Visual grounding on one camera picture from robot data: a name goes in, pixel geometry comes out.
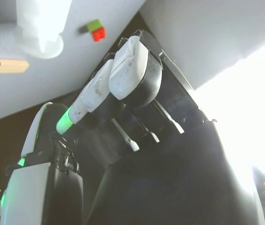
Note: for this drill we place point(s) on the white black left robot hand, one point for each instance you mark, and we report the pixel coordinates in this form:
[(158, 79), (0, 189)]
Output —
[(160, 178)]

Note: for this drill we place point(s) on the large translucent plastic syringe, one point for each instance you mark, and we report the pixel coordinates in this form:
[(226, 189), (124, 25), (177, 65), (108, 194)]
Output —
[(41, 23)]

